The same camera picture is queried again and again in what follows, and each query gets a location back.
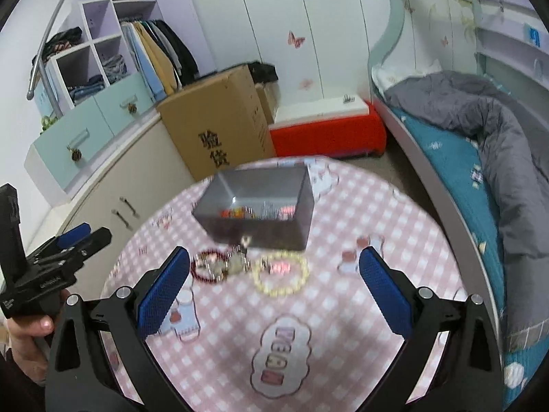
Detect yellow hanging garment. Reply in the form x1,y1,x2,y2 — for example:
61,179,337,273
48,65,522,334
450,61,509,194
134,21,177,98

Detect beige cabinet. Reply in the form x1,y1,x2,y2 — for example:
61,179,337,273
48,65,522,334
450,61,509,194
55,116,207,263

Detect large brown cardboard box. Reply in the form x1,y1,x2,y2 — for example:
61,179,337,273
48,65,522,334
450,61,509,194
155,64,278,182

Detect dark red bead bracelet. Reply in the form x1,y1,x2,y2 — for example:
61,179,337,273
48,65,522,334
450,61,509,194
191,249,229,284

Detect silver metal bracelet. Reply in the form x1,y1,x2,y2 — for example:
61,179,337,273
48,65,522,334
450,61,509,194
212,236,255,276

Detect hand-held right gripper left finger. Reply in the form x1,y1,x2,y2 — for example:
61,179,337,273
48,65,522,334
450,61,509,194
45,247,191,412

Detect teal bed sheet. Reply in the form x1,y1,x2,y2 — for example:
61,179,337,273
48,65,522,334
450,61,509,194
386,106,549,412

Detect white bed frame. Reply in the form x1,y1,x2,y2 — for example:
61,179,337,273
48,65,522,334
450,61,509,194
368,0,513,353

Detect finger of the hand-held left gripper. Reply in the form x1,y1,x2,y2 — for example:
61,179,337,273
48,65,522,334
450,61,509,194
56,222,92,250
79,227,113,258

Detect black hanging garment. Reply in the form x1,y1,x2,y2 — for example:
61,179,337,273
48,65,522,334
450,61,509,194
153,19,199,87

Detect cream bead bracelet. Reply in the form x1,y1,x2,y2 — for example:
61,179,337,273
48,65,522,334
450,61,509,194
252,252,310,298

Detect dark folded clothes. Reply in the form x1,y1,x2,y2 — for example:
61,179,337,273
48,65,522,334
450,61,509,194
42,26,83,57

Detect black bag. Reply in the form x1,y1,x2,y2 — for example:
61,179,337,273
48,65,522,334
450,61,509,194
248,62,279,85

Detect grey storage box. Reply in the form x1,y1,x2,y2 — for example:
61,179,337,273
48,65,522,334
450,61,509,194
191,165,316,252

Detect person's left hand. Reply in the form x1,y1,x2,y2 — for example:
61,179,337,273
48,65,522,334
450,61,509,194
0,288,71,384

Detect light blue hanging garment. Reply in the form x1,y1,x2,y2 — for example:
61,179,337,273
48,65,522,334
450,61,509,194
121,21,167,104

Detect folded blue clothes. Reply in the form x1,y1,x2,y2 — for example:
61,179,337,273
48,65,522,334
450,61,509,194
68,75,106,104

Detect red storage bench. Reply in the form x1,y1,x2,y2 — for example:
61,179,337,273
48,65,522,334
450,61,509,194
268,95,387,158

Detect teal drawer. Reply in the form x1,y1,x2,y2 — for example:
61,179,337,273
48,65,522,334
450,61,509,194
93,71,157,137
23,102,114,202

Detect curved metal pole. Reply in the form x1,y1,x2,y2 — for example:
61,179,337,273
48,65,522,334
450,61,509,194
26,0,94,102

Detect lilac open shelf unit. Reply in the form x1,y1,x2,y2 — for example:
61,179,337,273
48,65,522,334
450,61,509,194
31,0,159,109

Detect person's left forearm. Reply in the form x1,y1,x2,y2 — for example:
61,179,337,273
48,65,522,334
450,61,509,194
0,350,49,412

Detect lilac wall shelf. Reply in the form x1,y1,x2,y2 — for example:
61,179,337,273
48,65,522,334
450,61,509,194
471,0,549,97

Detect white wardrobe doors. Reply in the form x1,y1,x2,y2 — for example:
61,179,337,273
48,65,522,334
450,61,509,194
180,0,389,113

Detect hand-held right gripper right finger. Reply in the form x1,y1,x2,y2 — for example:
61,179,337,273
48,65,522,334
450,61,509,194
358,247,503,412

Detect white pillow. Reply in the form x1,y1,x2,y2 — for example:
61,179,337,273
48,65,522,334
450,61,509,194
372,59,443,96

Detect grey duvet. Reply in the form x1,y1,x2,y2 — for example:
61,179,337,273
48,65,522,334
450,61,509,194
383,70,549,341

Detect colourful beads pile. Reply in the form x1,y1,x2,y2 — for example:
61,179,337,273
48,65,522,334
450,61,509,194
220,206,297,221

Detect folded blue jeans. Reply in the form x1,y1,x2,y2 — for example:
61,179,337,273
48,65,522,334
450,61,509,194
101,54,128,85

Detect pink checked tablecloth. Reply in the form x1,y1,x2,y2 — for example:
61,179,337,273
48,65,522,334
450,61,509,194
100,157,470,412

